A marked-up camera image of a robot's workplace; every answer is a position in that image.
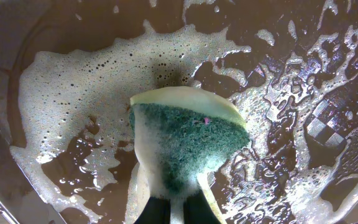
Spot green yellow sponge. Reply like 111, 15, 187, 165
130, 86, 250, 223

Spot dark brown serving tray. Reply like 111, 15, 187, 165
0, 1, 358, 223

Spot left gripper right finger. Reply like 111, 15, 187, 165
183, 191, 221, 224

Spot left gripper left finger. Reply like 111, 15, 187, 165
134, 197, 171, 224

